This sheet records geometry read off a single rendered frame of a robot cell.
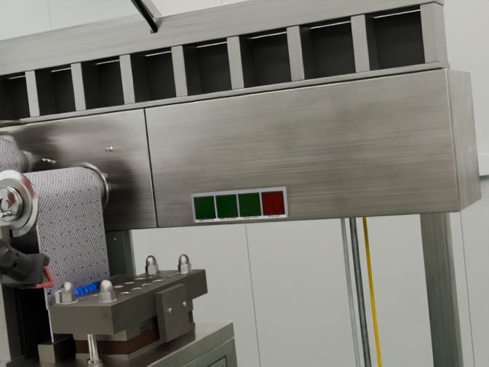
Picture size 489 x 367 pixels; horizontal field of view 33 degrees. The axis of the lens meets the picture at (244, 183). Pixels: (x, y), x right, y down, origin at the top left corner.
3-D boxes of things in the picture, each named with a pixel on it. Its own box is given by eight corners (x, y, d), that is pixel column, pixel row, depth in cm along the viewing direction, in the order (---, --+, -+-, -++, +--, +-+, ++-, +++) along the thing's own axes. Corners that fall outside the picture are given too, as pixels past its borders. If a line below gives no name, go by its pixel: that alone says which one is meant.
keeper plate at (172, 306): (159, 341, 182) (154, 293, 182) (183, 330, 191) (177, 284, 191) (169, 342, 181) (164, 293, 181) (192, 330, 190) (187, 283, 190)
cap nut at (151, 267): (142, 274, 204) (140, 256, 204) (150, 271, 207) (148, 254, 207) (154, 274, 203) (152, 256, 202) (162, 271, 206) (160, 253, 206)
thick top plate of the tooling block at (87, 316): (52, 333, 175) (48, 305, 174) (153, 293, 210) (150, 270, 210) (113, 334, 167) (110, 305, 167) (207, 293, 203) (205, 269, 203)
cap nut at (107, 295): (95, 303, 171) (92, 282, 171) (105, 299, 175) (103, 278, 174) (110, 303, 170) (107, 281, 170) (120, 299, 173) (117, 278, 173)
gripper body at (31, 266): (43, 285, 172) (20, 274, 166) (6, 286, 176) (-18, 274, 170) (50, 256, 174) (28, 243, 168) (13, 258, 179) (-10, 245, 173)
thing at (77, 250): (46, 309, 180) (36, 226, 179) (109, 287, 201) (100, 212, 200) (48, 309, 180) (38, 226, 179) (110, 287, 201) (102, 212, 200)
